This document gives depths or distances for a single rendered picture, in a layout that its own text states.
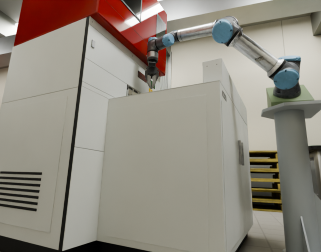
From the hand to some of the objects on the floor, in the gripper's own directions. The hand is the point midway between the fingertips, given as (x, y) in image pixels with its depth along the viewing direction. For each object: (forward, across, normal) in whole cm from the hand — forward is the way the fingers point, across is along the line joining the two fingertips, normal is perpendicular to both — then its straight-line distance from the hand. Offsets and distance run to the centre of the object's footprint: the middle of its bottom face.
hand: (151, 86), depth 144 cm
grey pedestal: (+96, -94, +9) cm, 135 cm away
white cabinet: (+96, -28, -13) cm, 101 cm away
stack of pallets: (+96, -146, -222) cm, 283 cm away
